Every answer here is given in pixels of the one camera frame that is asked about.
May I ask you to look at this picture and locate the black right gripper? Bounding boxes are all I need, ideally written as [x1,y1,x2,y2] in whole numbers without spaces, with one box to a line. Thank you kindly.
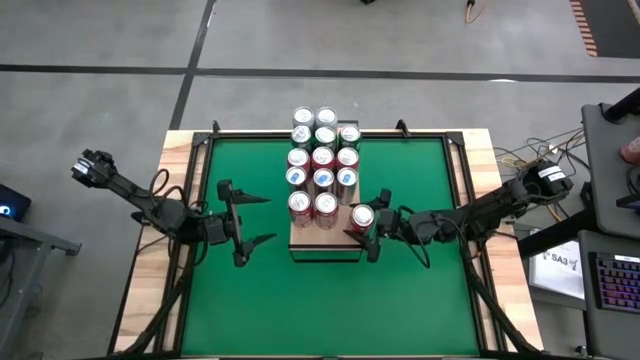
[343,188,444,264]

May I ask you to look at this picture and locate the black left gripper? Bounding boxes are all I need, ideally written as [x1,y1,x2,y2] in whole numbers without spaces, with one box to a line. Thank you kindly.
[202,179,278,267]

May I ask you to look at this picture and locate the red Coca-Cola can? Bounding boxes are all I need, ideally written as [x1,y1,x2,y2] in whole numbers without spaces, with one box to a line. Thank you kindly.
[287,190,314,230]

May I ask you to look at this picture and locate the red Coke can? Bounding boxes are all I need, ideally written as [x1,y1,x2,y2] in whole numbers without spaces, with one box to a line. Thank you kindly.
[313,192,340,231]

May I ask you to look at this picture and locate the slim blue silver can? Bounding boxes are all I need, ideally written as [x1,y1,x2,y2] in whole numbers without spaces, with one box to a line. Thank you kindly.
[312,167,336,196]
[285,165,310,194]

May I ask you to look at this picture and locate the red Fanta can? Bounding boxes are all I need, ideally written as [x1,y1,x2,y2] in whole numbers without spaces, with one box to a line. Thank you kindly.
[286,147,312,171]
[335,146,361,170]

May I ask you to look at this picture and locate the green Sprite can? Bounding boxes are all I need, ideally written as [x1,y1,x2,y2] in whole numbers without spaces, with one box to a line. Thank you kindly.
[338,123,363,151]

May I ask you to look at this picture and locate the silver red soda can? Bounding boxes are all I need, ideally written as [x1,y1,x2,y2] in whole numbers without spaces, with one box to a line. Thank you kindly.
[315,106,339,129]

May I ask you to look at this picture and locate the black desk leg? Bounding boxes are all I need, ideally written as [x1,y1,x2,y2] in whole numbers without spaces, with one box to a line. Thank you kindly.
[517,207,596,259]

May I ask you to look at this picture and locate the white SA3 sign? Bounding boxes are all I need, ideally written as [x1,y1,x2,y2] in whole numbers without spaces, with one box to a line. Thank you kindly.
[528,241,586,301]

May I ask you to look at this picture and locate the grey metal stand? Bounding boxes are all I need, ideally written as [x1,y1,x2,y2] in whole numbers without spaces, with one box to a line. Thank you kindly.
[0,214,83,360]

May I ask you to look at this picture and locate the computer keyboard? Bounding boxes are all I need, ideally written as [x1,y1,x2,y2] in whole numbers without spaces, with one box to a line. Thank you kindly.
[578,229,640,360]

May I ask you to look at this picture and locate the grey desk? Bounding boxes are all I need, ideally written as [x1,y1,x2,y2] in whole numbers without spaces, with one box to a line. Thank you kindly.
[581,102,640,239]

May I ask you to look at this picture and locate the black device blue light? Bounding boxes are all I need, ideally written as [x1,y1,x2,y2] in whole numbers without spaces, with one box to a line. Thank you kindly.
[0,182,32,224]

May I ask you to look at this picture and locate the backlit black keyboard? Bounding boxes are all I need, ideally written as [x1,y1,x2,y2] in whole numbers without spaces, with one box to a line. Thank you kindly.
[588,251,640,315]

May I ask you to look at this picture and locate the red pink desk object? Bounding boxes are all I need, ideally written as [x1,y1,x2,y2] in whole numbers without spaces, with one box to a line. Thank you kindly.
[620,135,640,166]

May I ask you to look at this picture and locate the black pole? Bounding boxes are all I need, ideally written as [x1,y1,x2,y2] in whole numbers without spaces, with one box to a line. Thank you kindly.
[602,87,640,124]

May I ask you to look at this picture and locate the black floor mat orange stripes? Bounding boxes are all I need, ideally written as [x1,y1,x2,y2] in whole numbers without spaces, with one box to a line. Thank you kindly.
[569,0,640,59]

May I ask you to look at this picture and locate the wooden shelf black metal frame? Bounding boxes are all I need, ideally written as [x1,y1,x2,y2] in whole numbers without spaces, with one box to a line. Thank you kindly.
[288,119,365,265]

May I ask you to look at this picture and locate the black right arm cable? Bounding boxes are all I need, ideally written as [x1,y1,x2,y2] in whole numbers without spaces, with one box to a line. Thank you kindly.
[392,203,432,270]

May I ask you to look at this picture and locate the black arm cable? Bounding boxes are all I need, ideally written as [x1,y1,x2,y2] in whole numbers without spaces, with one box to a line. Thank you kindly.
[392,203,432,270]
[148,167,210,267]

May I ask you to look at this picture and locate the black metal rig frame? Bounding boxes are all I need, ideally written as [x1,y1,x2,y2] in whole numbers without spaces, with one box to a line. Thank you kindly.
[107,127,546,360]

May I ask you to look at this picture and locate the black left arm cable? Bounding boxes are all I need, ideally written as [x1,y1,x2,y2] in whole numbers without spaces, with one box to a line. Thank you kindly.
[148,167,210,267]

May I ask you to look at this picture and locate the tangled floor cables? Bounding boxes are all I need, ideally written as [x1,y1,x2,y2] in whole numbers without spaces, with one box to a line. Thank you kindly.
[492,127,594,224]

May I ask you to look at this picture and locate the yellow floor cable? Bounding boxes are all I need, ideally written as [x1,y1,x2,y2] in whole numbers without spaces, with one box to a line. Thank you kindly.
[464,0,489,24]

